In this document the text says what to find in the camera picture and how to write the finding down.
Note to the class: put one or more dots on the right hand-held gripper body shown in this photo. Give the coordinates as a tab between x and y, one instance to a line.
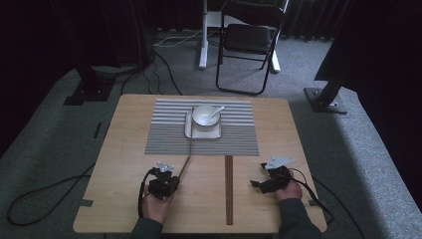
280	176

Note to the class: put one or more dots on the person's right hand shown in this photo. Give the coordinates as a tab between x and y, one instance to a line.
292	192

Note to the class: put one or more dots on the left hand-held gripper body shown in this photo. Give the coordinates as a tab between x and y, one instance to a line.
162	186

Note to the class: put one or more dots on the grey striped placemat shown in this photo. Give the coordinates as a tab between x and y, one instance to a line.
239	139

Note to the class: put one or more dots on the grey tape piece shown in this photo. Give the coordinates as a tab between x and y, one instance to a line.
313	202
86	202

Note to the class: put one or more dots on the white square plate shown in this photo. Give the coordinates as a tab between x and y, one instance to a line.
202	134

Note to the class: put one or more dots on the person's left hand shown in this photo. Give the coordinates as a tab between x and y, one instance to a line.
156	209

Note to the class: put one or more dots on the brown wooden chopstick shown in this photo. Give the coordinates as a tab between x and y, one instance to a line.
185	166
230	189
191	142
227	189

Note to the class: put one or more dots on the black metal stand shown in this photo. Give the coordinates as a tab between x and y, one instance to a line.
323	103
89	89

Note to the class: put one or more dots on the black folding chair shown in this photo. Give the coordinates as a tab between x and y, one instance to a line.
247	38

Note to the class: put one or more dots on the black curtain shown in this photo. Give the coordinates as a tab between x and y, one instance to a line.
381	49

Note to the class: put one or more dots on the white bowl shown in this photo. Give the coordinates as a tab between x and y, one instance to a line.
200	116

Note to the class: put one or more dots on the white spoon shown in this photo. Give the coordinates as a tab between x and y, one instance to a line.
217	110

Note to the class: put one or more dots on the black tape strip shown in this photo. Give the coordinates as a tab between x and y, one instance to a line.
97	130

